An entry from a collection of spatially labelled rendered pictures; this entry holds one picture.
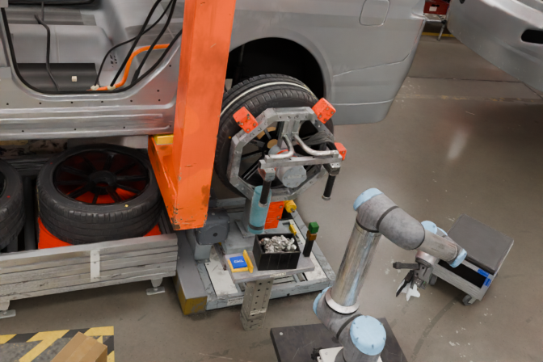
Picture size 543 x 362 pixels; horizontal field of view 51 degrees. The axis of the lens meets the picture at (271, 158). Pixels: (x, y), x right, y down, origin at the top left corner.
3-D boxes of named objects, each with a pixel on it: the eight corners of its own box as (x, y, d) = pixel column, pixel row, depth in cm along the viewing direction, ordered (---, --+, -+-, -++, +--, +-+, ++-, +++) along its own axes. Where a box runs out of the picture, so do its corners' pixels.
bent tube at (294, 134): (321, 136, 285) (326, 118, 279) (338, 157, 270) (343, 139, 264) (289, 138, 278) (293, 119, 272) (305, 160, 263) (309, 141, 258)
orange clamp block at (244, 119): (254, 116, 271) (243, 105, 266) (259, 125, 266) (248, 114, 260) (242, 126, 272) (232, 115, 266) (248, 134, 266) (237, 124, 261)
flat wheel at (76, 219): (129, 164, 357) (130, 132, 344) (183, 225, 317) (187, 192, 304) (21, 191, 318) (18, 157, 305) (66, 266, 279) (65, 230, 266)
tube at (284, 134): (285, 138, 277) (289, 119, 271) (300, 161, 263) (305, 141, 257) (251, 140, 270) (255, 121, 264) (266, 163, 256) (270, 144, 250)
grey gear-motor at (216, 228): (206, 216, 356) (212, 172, 337) (225, 263, 325) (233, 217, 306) (178, 220, 349) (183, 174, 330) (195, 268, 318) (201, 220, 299)
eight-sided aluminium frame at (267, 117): (314, 190, 314) (337, 104, 284) (319, 197, 309) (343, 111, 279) (221, 199, 293) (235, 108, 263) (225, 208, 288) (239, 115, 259)
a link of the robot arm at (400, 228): (418, 225, 194) (473, 252, 247) (393, 204, 201) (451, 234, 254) (397, 251, 196) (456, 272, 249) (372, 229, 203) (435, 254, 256)
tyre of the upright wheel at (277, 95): (182, 162, 302) (280, 185, 338) (193, 188, 284) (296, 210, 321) (238, 55, 277) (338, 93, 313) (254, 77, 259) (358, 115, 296)
